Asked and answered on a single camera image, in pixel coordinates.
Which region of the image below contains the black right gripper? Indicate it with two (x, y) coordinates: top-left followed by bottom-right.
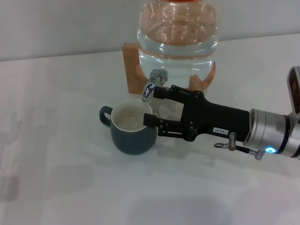
(143, 84), (251, 143)

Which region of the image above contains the chrome faucet with lever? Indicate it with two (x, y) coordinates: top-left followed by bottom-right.
(141, 69), (169, 103)

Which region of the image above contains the black ceramic cup white inside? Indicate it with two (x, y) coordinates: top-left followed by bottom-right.
(98, 98), (158, 156)

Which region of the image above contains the wooden dispenser stand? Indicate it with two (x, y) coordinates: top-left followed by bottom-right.
(121, 41), (217, 95)

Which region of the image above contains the glass water dispenser jar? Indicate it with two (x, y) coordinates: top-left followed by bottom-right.
(136, 0), (222, 90)

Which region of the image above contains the black cable with metal plugs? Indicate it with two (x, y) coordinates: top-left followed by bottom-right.
(214, 132), (267, 161)

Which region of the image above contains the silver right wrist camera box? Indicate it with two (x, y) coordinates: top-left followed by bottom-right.
(286, 66), (300, 117)

